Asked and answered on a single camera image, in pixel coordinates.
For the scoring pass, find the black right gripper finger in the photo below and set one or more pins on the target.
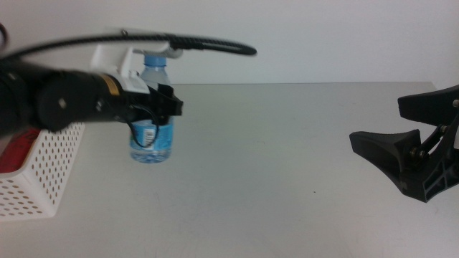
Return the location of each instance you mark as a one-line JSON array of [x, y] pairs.
[[430, 104], [387, 148]]

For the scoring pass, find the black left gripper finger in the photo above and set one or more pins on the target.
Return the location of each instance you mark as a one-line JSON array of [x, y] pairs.
[[170, 107]]

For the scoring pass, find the clear water bottle blue cap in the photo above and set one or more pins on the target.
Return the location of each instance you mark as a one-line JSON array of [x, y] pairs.
[[165, 143]]

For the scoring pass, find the red cola can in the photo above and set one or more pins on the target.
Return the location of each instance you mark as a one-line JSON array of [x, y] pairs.
[[16, 150]]

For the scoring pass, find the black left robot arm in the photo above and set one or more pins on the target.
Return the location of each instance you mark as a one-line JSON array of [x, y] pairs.
[[64, 100]]

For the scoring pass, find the white perforated plastic basket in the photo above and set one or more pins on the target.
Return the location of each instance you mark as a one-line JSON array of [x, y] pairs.
[[46, 168]]

